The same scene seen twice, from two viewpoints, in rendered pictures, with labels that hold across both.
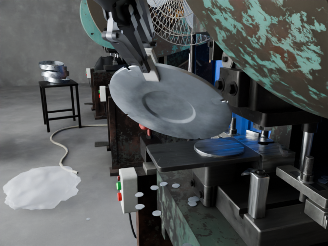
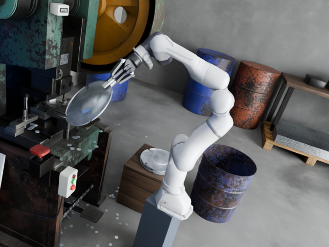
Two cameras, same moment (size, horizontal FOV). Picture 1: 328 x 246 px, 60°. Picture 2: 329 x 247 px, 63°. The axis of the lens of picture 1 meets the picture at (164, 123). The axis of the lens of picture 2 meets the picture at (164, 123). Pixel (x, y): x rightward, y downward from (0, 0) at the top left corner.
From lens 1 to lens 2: 188 cm
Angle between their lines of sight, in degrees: 131
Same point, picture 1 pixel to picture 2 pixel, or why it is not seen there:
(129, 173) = (70, 169)
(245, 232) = not seen: hidden behind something
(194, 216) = (84, 134)
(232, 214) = not seen: hidden behind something
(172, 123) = (80, 111)
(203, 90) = (93, 85)
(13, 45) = not seen: outside the picture
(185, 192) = (71, 141)
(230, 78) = (68, 81)
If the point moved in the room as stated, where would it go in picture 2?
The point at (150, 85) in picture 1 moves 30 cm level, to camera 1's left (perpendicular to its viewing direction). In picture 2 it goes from (102, 93) to (148, 116)
